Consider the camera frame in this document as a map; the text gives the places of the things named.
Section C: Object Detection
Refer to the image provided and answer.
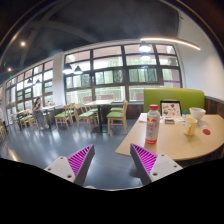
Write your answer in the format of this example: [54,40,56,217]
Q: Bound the group of green-seated wooden chairs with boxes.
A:
[9,99,129,136]

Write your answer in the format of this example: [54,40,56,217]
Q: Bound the red-capped clear drink bottle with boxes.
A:
[145,104,161,146]

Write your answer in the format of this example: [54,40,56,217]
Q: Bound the pale yellow mug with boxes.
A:
[183,116,198,137]

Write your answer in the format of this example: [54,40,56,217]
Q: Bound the printed sticker sheet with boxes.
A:
[173,115,186,123]

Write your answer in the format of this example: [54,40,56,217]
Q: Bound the white bowl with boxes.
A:
[188,106,207,122]

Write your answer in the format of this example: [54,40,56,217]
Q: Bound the person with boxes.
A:
[31,96,50,131]

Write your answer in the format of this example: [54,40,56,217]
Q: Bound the large dark-framed window wall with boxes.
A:
[4,43,184,116]

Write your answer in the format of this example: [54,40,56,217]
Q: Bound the square wooden dining table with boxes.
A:
[40,104,65,132]
[83,99,115,133]

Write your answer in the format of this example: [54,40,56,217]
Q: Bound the group of pendant lamps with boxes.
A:
[26,41,153,86]

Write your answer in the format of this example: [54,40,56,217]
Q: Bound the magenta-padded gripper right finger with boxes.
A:
[129,143,183,186]

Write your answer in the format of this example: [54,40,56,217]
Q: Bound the long curved ceiling light strip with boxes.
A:
[139,36,202,52]

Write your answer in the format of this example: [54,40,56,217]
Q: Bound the black sticker-covered tablet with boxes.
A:
[160,100,183,120]

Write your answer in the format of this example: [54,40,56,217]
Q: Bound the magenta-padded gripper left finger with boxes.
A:
[44,143,96,187]

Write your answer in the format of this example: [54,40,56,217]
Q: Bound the green upholstered bench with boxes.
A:
[143,87,206,115]

